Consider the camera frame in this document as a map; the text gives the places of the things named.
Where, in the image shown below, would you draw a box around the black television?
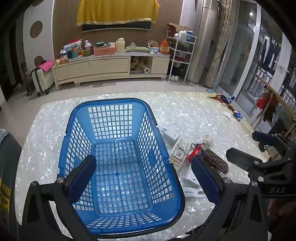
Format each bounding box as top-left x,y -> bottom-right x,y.
81,21 -> 153,33

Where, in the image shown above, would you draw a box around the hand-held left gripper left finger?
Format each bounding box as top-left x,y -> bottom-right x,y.
22,154 -> 97,241

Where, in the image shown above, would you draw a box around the beige television cabinet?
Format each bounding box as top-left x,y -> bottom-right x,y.
52,53 -> 171,90

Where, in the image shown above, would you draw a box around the white green suitcase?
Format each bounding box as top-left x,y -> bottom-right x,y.
31,67 -> 56,97

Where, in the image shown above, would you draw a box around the hanging dark clothes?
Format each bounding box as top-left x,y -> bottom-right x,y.
259,35 -> 282,70

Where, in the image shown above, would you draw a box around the red blue handled scissors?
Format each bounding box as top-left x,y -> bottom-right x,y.
206,93 -> 236,104

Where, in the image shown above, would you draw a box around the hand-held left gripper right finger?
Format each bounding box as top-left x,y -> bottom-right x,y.
191,155 -> 275,241

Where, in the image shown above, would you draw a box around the green cushion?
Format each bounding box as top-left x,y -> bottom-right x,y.
124,46 -> 149,53

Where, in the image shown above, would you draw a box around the orange bag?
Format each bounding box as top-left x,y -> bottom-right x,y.
160,39 -> 170,55

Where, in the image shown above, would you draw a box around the white metal rack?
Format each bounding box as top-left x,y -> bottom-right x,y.
168,30 -> 197,82

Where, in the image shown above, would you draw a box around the beige plastic bin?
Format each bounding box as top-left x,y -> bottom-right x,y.
115,38 -> 126,53

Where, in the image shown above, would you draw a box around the glass sliding door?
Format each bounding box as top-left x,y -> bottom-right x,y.
218,0 -> 264,109

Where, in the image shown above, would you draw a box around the pink mat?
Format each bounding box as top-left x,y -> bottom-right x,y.
37,60 -> 55,72

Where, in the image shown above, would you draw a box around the group of bottles and boxes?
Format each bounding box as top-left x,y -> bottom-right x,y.
55,39 -> 95,66

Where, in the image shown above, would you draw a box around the brown checkered wallet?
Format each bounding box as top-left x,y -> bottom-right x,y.
203,148 -> 229,175

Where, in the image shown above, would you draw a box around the blue plastic basket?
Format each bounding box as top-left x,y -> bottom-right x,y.
58,98 -> 186,239

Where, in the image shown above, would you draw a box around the pink box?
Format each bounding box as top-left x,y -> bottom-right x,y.
94,45 -> 116,56

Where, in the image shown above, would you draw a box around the cardboard box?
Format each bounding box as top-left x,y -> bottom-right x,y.
166,22 -> 190,37

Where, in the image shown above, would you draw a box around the white remote control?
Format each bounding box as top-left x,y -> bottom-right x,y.
170,137 -> 190,172

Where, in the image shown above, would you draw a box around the white rounded case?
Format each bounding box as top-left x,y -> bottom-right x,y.
162,128 -> 180,147

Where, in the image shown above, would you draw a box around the person's right hand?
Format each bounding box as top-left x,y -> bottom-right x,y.
267,199 -> 296,232

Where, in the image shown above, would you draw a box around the fruit bowl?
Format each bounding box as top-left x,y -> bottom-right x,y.
148,40 -> 160,53

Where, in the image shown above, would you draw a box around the patterned curtain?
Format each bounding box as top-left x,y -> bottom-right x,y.
205,0 -> 241,88

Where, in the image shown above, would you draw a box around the standing air conditioner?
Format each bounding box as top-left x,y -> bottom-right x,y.
185,0 -> 220,84

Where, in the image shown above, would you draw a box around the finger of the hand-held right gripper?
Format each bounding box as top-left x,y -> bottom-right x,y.
225,148 -> 292,180
252,130 -> 292,154

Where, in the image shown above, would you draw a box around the white figure keychain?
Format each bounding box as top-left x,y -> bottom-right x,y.
203,136 -> 214,149

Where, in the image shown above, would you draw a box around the red keychain strap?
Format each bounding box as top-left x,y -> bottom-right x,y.
187,143 -> 204,163

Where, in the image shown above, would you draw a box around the grey shirt yellow print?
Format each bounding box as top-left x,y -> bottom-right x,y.
0,128 -> 23,241

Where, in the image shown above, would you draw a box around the white power adapter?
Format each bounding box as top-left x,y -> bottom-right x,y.
180,166 -> 206,198

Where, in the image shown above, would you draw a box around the wooden stick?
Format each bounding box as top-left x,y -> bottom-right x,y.
254,74 -> 296,116

